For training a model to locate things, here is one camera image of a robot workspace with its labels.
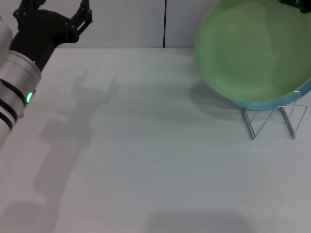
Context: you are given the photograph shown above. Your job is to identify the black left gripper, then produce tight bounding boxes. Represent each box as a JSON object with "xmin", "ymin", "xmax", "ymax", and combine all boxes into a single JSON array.
[{"xmin": 9, "ymin": 0, "xmax": 94, "ymax": 72}]

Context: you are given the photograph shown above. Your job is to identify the green plate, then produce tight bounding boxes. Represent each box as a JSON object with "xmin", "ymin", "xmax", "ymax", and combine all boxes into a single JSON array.
[{"xmin": 194, "ymin": 0, "xmax": 311, "ymax": 104}]

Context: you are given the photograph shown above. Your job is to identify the light blue plate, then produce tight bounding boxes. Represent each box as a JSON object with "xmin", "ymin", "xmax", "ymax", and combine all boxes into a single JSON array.
[{"xmin": 233, "ymin": 77, "xmax": 311, "ymax": 111}]

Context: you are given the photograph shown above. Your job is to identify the metal wire plate rack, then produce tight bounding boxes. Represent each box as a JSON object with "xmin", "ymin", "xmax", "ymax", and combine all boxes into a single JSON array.
[{"xmin": 242, "ymin": 91, "xmax": 308, "ymax": 140}]

